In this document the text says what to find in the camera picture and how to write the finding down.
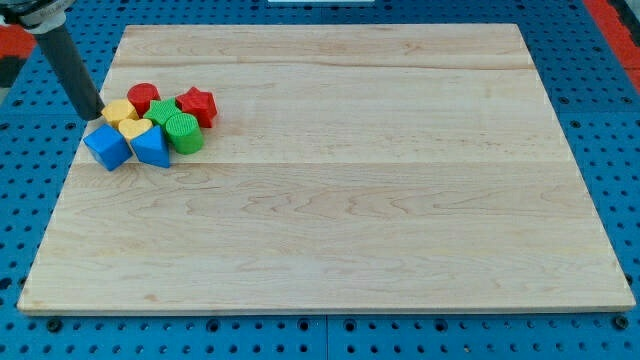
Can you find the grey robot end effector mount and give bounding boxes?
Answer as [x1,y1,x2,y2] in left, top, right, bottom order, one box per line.
[1,0,75,34]

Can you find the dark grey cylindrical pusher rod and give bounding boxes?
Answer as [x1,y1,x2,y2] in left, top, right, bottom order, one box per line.
[34,24,104,121]

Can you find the red star block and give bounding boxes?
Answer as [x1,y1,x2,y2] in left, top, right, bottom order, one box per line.
[176,87,218,128]

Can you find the green star block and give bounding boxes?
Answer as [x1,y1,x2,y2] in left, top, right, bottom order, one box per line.
[144,98,181,127]

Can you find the light wooden board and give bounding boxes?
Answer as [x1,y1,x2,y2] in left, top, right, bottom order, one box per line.
[17,24,636,316]

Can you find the yellow hexagon block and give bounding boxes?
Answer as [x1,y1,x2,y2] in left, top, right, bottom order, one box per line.
[101,99,139,129]

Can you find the red cylinder block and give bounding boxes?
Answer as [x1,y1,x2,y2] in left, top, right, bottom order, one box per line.
[127,83,160,118]

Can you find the yellow heart block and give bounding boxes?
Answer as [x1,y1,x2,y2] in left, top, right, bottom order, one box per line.
[118,118,153,142]

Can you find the blue cube block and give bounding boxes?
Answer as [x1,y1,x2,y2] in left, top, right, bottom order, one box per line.
[83,124,133,171]

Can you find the blue triangle block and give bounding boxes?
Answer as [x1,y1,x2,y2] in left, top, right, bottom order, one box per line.
[131,126,170,168]

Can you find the green cylinder block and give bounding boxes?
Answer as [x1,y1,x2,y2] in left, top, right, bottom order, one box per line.
[165,113,204,155]

